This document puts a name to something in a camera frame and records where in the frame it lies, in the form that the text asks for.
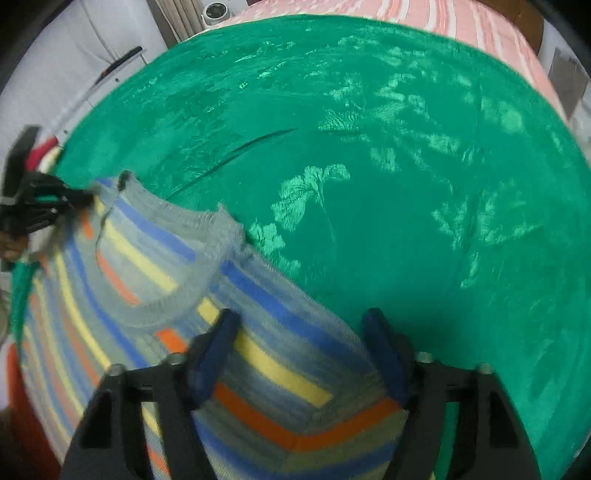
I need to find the pink striped bed sheet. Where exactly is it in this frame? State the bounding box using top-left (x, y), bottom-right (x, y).
top-left (228, 0), bottom-right (570, 121)

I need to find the white cabinet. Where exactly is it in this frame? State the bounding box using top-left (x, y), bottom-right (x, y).
top-left (0, 0), bottom-right (170, 155)

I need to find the orange red cloth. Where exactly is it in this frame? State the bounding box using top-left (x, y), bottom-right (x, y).
top-left (4, 344), bottom-right (62, 478)

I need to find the cream striped cloth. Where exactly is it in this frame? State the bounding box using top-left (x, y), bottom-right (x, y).
top-left (39, 147), bottom-right (64, 175)

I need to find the grey panel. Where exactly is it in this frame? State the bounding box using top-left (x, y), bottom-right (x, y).
top-left (549, 46), bottom-right (590, 119)

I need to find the white security camera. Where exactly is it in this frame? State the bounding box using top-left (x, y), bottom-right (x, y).
top-left (200, 2), bottom-right (232, 27)

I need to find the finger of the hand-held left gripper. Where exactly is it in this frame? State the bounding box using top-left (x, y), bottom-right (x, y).
top-left (44, 179), bottom-right (95, 217)

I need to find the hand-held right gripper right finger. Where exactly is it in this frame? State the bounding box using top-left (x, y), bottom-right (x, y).
top-left (361, 308), bottom-right (542, 480)

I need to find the beige curtain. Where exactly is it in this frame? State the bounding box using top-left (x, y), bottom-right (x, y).
top-left (154, 0), bottom-right (207, 45)

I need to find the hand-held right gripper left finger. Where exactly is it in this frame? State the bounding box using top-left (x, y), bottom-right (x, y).
top-left (60, 308), bottom-right (241, 480)

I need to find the black cabinet handle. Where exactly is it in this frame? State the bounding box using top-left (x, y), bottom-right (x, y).
top-left (94, 45), bottom-right (144, 86)

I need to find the striped knit sweater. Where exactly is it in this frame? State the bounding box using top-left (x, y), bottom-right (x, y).
top-left (18, 170), bottom-right (410, 480)

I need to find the green blanket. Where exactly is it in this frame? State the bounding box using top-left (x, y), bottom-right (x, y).
top-left (9, 14), bottom-right (591, 480)

